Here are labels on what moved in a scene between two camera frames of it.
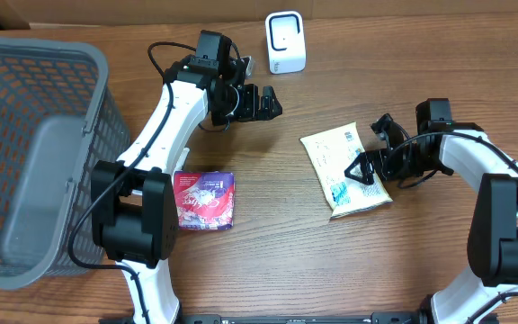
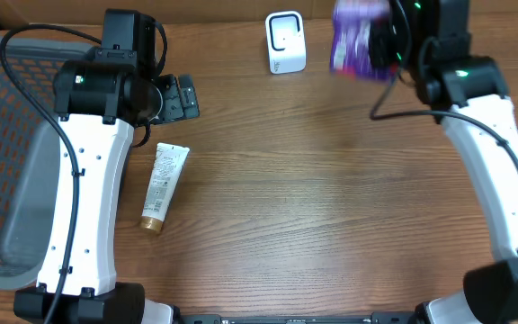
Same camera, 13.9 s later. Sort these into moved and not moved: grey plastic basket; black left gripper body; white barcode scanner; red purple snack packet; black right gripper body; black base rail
Moved: black right gripper body; black left gripper body; red purple snack packet
Not moved: grey plastic basket; white barcode scanner; black base rail
